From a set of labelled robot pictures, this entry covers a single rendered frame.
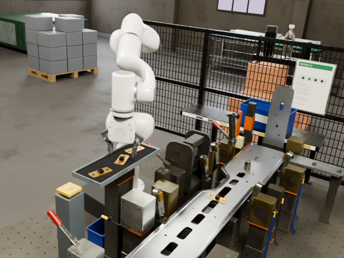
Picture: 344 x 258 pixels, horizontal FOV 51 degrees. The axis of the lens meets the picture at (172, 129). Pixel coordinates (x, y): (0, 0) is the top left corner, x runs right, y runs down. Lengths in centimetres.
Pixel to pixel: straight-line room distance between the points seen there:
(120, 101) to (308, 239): 117
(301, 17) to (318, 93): 643
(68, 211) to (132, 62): 58
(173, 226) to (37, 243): 69
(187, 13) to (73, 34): 413
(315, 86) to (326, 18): 652
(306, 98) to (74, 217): 157
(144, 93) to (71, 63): 589
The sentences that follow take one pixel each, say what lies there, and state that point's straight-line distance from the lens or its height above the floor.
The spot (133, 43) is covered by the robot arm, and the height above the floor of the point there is 159.
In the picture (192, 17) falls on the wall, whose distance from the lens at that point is 1024.
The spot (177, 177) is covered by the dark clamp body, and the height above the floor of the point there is 107.
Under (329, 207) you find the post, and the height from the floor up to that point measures 80.
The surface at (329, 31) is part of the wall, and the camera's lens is 878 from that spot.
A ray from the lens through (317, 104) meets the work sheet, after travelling 234.
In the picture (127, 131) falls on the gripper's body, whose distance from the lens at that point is 135.
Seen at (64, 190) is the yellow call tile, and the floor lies 116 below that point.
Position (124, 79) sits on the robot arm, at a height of 149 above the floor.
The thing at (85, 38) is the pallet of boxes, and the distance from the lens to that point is 729.
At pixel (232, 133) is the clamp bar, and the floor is 111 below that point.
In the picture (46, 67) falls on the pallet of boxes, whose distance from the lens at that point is 701.
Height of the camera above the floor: 182
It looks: 22 degrees down
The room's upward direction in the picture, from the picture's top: 4 degrees clockwise
